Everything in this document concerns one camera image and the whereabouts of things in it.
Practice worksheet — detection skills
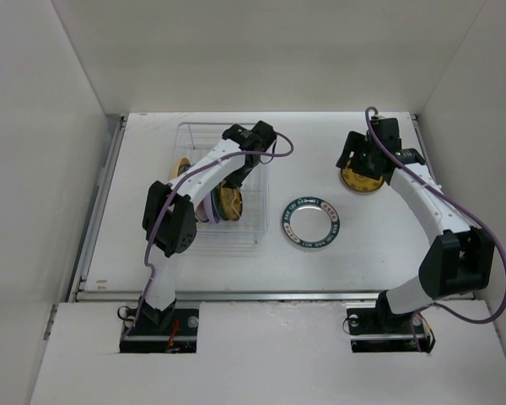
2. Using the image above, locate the white plate green text rim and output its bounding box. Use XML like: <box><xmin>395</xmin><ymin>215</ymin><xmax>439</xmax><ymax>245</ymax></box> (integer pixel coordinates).
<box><xmin>280</xmin><ymin>196</ymin><xmax>341</xmax><ymax>251</ymax></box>

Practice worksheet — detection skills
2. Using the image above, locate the lavender purple plate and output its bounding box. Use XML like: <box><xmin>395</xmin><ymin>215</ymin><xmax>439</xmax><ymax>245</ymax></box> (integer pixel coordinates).
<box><xmin>195</xmin><ymin>192</ymin><xmax>220</xmax><ymax>224</ymax></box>

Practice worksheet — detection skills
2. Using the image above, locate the aluminium table edge rail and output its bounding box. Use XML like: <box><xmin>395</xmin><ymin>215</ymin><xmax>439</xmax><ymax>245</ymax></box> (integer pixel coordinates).
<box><xmin>77</xmin><ymin>112</ymin><xmax>429</xmax><ymax>301</ymax></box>

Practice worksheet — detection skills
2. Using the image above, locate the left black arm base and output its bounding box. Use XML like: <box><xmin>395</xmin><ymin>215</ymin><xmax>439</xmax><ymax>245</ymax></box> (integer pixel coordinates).
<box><xmin>117</xmin><ymin>301</ymin><xmax>200</xmax><ymax>354</ymax></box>

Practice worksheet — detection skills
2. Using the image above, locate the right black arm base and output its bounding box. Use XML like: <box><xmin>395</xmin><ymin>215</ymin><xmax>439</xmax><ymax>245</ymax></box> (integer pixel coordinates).
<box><xmin>342</xmin><ymin>307</ymin><xmax>437</xmax><ymax>354</ymax></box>

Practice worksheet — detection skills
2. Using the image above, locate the yellow patterned plate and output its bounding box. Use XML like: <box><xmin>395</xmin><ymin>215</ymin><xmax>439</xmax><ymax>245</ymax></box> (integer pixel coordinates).
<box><xmin>341</xmin><ymin>167</ymin><xmax>385</xmax><ymax>194</ymax></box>

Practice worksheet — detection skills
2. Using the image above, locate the clear wire dish rack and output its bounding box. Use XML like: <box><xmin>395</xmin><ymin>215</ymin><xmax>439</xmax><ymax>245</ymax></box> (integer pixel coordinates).
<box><xmin>168</xmin><ymin>121</ymin><xmax>271</xmax><ymax>254</ymax></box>

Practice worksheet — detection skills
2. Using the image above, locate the blue floral green plate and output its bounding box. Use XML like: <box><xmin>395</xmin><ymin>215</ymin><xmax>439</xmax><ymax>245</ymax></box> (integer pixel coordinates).
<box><xmin>211</xmin><ymin>188</ymin><xmax>228</xmax><ymax>221</ymax></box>

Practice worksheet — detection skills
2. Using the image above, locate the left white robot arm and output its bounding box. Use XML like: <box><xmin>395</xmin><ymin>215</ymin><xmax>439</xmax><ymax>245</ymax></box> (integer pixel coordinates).
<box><xmin>130</xmin><ymin>121</ymin><xmax>277</xmax><ymax>335</ymax></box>

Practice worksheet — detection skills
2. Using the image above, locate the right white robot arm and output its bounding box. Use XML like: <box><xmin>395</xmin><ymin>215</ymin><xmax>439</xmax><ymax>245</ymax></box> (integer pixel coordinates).
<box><xmin>336</xmin><ymin>114</ymin><xmax>495</xmax><ymax>334</ymax></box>

